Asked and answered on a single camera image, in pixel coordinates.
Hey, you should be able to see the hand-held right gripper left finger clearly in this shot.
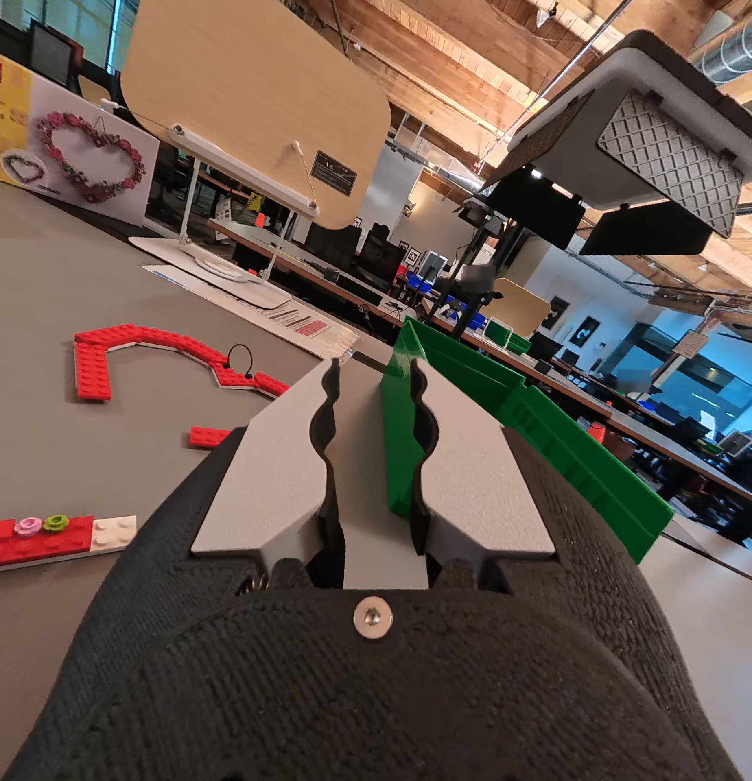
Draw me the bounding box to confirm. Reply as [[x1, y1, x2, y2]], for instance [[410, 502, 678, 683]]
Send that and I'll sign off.
[[191, 358, 346, 589]]

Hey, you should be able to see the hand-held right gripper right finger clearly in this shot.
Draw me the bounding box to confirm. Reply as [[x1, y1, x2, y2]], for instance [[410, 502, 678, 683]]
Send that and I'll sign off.
[[409, 358, 558, 583]]

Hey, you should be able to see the green plastic bin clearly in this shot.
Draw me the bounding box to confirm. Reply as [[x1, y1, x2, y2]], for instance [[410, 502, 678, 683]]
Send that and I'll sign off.
[[381, 316, 675, 565]]

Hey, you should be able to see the red and white lego strip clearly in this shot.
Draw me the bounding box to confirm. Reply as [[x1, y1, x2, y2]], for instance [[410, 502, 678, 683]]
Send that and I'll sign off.
[[0, 515, 138, 576]]

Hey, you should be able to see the yellow lego set box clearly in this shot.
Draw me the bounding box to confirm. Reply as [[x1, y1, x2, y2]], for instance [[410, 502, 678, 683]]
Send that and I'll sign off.
[[0, 46, 161, 228]]

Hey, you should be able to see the background green bin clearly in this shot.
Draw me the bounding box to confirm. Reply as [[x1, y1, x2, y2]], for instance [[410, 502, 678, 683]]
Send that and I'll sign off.
[[485, 319, 531, 355]]

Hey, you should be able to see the printed instruction sheet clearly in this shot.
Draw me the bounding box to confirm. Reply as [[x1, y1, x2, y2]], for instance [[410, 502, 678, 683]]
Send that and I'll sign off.
[[142, 264, 360, 362]]

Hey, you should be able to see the long wooden workbench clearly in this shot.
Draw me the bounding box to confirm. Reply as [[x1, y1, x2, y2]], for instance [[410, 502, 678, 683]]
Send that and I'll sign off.
[[208, 218, 752, 502]]

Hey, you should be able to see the studio light with black flaps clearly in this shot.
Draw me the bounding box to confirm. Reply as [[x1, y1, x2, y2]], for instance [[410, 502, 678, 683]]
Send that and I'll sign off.
[[483, 29, 752, 257]]

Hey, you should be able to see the red lego heart frame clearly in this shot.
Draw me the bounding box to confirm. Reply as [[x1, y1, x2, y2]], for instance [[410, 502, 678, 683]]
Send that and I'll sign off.
[[74, 324, 291, 401]]

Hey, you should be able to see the metal air duct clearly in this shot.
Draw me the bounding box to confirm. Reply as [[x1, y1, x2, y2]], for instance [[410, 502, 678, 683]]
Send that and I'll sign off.
[[687, 6, 752, 86]]

